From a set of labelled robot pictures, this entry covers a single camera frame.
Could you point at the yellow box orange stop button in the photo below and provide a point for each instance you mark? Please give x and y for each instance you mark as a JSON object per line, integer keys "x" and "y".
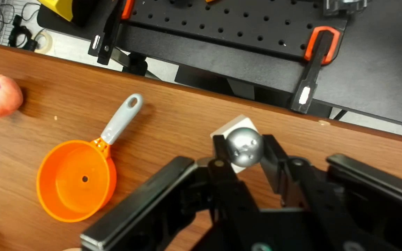
{"x": 63, "y": 8}

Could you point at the silver metal ball object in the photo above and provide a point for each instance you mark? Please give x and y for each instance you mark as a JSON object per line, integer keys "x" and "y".
{"x": 243, "y": 146}

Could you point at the pink plush bunny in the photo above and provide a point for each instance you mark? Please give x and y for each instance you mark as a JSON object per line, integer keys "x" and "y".
{"x": 3, "y": 97}

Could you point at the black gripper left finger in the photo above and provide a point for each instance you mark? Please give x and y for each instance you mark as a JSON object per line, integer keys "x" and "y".
{"x": 229, "y": 209}

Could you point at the black perforated breadboard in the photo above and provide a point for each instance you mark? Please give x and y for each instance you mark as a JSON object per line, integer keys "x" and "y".
{"x": 238, "y": 28}

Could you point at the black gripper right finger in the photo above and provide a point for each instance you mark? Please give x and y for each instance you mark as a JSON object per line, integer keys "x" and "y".
{"x": 308, "y": 209}

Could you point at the clear tape roll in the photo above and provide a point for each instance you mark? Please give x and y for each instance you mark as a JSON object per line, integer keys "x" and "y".
{"x": 45, "y": 42}

